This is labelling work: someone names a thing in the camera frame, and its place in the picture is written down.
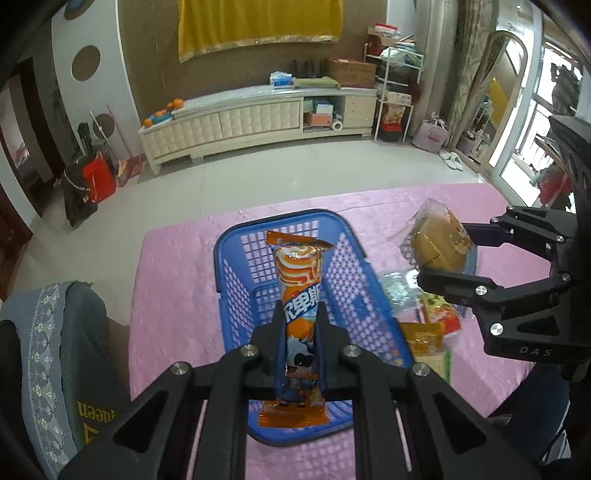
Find orange ice cream cone packet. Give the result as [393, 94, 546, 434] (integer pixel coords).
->
[257, 231, 332, 429]

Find green cracker packet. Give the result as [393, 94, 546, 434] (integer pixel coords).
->
[416, 350, 452, 384]

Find yellow orange snack packet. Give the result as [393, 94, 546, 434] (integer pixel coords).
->
[400, 321, 446, 357]

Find brown cake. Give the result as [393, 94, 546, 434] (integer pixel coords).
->
[389, 199, 477, 273]

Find red spicy snack packet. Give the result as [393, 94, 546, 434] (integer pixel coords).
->
[419, 292, 461, 336]

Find pink quilted table cloth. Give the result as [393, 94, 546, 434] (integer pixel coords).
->
[127, 182, 555, 480]

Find light blue striped snack packet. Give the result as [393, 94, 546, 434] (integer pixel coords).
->
[378, 269, 422, 321]

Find blue plastic basket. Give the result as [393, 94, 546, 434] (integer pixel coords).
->
[212, 208, 417, 447]

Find pink white gift bag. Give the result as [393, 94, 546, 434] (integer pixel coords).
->
[412, 113, 450, 154]

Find grey embroidered chair cushion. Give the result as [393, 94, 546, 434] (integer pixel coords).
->
[1, 281, 129, 479]

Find white metal shelf rack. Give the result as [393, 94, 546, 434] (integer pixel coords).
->
[363, 36, 425, 143]

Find black bag on floor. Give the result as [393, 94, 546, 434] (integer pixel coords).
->
[61, 155, 98, 228]

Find red shopping bag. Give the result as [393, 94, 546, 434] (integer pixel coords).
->
[82, 152, 116, 204]

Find cardboard box on cabinet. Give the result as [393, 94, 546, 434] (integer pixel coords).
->
[325, 59, 377, 88]

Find cream tv cabinet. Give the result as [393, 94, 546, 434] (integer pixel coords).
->
[138, 85, 377, 174]

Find oranges on blue plate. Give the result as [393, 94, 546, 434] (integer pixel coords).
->
[142, 98, 184, 128]

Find green folded cloth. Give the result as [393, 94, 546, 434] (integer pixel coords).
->
[293, 76, 341, 89]

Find blue tissue pack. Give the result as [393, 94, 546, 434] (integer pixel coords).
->
[270, 71, 294, 89]

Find yellow hanging cloth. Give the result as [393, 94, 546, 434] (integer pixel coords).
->
[177, 0, 344, 63]

